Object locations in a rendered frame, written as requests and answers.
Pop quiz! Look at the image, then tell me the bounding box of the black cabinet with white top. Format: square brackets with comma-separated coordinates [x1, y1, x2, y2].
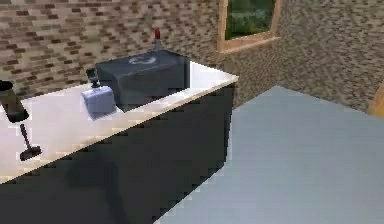
[0, 60, 240, 224]

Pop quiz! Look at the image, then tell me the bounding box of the tan wooden furniture edge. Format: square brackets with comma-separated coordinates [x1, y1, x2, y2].
[367, 83, 384, 118]

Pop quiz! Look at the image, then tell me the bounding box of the dark grey box appliance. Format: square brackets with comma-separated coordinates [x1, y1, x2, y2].
[95, 49, 191, 112]

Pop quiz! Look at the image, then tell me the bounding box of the black table lamp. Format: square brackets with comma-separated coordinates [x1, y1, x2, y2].
[0, 80, 43, 162]

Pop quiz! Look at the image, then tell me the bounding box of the pale blue soap dispenser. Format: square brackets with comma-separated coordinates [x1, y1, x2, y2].
[81, 68, 118, 120]

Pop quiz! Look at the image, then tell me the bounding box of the red capped glass bottle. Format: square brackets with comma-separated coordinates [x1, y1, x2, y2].
[152, 27, 164, 53]

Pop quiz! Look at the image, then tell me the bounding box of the wooden framed window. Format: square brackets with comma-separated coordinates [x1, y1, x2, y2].
[217, 0, 284, 54]

